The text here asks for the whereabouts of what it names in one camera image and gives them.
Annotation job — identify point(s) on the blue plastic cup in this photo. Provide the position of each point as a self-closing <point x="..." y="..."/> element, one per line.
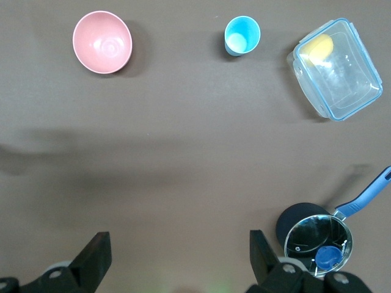
<point x="244" y="33"/>

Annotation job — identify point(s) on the clear plastic container blue rim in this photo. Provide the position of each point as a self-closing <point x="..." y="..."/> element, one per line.
<point x="345" y="82"/>

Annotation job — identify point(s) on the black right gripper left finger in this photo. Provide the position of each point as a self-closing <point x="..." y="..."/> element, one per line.
<point x="88" y="265"/>

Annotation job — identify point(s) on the glass lid with blue knob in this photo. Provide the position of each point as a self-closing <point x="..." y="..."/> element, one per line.
<point x="314" y="235"/>

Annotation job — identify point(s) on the yellow round food piece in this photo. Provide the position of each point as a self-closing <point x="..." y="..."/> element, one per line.
<point x="320" y="49"/>

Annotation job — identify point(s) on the pink bowl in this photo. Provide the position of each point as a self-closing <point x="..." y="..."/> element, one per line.
<point x="102" y="42"/>

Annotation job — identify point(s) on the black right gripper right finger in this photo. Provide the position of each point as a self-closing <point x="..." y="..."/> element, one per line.
<point x="268" y="274"/>

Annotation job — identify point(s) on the brown table cloth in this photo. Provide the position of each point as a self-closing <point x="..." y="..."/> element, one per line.
<point x="183" y="152"/>

